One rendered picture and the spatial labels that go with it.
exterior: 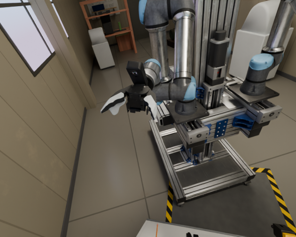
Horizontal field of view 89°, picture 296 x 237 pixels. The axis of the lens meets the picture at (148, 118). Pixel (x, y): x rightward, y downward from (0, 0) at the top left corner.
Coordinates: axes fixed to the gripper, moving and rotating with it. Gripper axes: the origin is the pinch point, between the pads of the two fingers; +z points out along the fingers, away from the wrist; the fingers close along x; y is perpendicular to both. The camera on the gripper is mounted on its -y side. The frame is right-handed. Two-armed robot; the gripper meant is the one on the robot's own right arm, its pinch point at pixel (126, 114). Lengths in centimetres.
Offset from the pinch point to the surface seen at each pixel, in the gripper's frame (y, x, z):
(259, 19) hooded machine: 27, -126, -295
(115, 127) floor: 173, 95, -146
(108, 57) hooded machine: 155, 230, -430
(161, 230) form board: 63, -13, 11
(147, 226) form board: 66, -6, 10
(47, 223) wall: 140, 93, 13
